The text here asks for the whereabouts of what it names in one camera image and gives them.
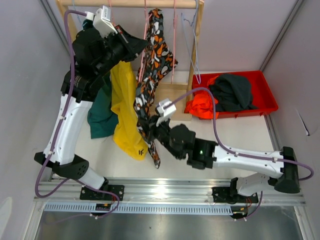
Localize wooden clothes rack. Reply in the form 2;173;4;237
54;0;205;122

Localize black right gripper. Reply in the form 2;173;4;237
138;115;183;162

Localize light blue wire hanger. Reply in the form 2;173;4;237
180;0;202;84

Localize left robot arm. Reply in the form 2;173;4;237
34;25;148;200

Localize dark navy shorts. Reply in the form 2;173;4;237
208;73;257;112

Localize orange camouflage shorts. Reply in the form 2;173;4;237
133;8;178;169

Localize red plastic bin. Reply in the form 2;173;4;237
191;70;279;120

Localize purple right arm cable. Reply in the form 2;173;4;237
171;86;315;221

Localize pink wire hanger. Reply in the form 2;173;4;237
170;0;177;84

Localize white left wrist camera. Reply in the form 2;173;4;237
85;5;118;38

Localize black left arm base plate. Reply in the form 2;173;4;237
79;184;125;201

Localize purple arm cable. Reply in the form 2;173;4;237
34;9;121;221
171;86;315;221

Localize green shorts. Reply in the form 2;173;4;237
82;18;120;140

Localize slotted cable duct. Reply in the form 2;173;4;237
44;202;233;216

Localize aluminium mounting rail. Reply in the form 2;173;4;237
39;177;306;206

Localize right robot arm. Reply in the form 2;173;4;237
139;116;300;202

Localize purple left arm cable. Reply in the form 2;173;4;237
34;9;121;221

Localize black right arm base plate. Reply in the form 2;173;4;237
212;186;259;205

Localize blue hanger with green shorts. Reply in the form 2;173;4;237
72;0;79;18

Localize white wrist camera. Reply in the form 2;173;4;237
155;98;177;127
85;5;118;38

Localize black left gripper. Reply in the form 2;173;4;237
95;24;148;77

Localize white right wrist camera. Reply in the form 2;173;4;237
155;98;177;127

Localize yellow shorts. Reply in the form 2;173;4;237
110;61;148;161

